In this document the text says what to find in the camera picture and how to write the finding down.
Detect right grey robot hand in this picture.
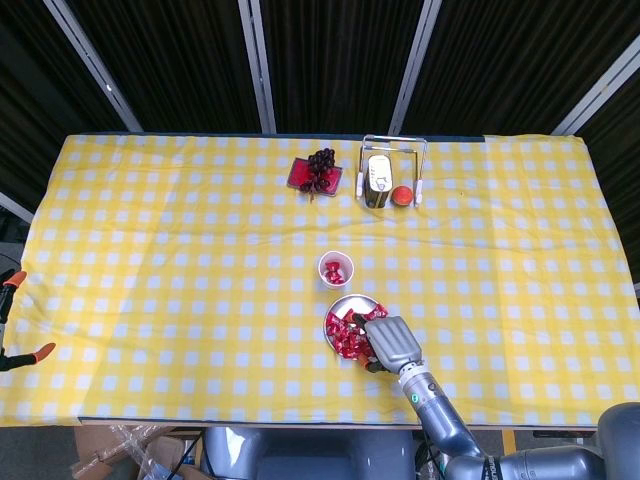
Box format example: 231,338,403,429
347,312,425,376

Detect white paper cup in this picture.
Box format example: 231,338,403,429
318,249,356,290

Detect round steel plate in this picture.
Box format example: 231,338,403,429
323,293,392,360

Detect grey robot torso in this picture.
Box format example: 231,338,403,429
202,427,416,480

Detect dark green gold tin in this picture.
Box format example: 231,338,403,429
363,153,394,210

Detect red rectangular tray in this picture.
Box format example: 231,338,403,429
286,157,345,197

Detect dark purple grape bunch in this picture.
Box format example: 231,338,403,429
298,147,337,204

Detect brown cardboard box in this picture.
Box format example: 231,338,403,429
69,424,204,480

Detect yellow white checked tablecloth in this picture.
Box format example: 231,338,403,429
0,131,640,429

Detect clear plastic packaging film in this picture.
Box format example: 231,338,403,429
94,424,169,480

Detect black pleated curtain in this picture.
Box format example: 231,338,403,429
0,0,640,286

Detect black spring clamp orange tips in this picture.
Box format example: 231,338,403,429
0,342,56,372
0,271,27,321

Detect white wire rack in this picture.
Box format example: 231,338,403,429
355,133,429,207

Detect white metal frame post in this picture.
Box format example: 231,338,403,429
551,35,640,136
0,191,35,225
42,0,145,134
387,0,444,136
236,0,278,134

